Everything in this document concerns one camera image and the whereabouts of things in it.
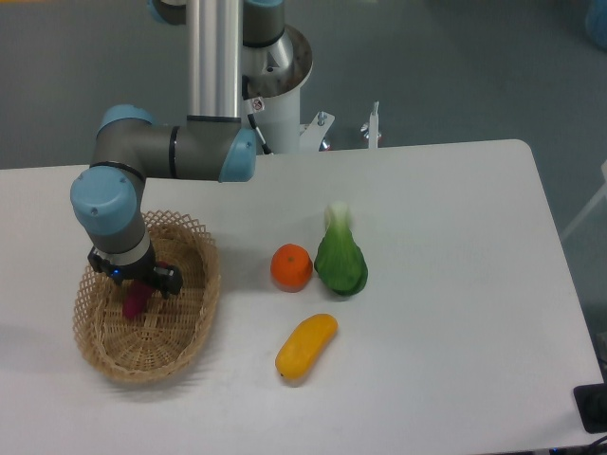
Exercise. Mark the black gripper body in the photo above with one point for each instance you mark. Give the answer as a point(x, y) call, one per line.
point(139, 270)

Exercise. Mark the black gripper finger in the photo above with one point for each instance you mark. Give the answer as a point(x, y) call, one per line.
point(104, 266)
point(167, 280)

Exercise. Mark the purple sweet potato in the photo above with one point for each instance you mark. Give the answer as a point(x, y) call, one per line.
point(137, 297)

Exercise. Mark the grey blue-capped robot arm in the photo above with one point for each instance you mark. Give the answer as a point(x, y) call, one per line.
point(219, 141)

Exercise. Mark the woven wicker basket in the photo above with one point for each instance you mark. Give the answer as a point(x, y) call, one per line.
point(167, 335)

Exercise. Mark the orange fruit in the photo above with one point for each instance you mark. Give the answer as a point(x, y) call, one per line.
point(291, 268)

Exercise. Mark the yellow mango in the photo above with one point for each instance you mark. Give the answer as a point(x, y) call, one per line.
point(304, 345)

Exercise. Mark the green bok choy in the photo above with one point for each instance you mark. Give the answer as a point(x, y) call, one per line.
point(339, 262)

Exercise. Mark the black device at table edge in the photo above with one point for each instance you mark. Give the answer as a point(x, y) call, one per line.
point(591, 404)

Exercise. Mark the blue object top right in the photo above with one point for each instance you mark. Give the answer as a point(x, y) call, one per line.
point(595, 23)

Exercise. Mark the white metal base frame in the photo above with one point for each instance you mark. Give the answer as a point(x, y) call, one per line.
point(316, 136)

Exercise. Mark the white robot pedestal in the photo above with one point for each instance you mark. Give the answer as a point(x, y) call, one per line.
point(273, 79)

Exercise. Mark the white frame at right edge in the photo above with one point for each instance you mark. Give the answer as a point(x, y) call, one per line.
point(594, 201)

